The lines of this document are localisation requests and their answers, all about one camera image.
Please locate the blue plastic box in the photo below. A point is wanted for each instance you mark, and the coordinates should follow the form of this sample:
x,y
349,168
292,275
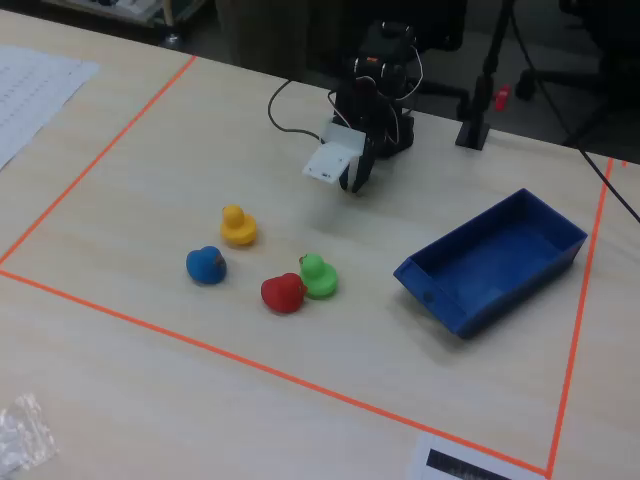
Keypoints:
x,y
490,260

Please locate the yellow rubber duck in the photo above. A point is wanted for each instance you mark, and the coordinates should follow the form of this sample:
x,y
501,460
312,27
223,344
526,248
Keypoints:
x,y
239,227

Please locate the clear plastic bag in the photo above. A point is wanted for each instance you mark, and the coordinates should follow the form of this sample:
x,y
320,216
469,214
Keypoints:
x,y
22,440

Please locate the red rubber duck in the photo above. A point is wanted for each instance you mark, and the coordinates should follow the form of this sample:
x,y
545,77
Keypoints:
x,y
281,295

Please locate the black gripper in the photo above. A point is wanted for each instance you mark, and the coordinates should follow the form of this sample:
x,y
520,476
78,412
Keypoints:
x,y
364,161

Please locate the green rubber duck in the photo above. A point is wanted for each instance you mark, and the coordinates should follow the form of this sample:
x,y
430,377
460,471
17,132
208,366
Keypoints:
x,y
320,277

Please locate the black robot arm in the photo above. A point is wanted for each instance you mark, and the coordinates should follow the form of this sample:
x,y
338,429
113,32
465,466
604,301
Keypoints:
x,y
386,50

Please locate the white printed paper sheet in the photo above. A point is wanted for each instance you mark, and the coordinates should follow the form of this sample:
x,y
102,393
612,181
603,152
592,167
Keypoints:
x,y
30,95

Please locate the orange tape strip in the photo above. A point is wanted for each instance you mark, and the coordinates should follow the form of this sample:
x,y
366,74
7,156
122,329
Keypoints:
x,y
250,364
97,161
582,310

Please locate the white barcode label paper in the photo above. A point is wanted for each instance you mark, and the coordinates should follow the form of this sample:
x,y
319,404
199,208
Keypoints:
x,y
465,462

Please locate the wheeled cart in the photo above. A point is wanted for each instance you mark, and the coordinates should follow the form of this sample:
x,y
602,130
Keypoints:
x,y
150,15

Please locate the black camera stand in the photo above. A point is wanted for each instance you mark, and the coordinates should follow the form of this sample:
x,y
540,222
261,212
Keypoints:
x,y
474,132

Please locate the blue rubber duck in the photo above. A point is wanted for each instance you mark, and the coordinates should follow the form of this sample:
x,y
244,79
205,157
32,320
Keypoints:
x,y
205,267

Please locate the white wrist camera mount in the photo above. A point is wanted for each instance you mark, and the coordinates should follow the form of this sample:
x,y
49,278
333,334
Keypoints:
x,y
330,157

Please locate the small red object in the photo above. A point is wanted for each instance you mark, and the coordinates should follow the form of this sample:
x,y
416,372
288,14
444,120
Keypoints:
x,y
502,97

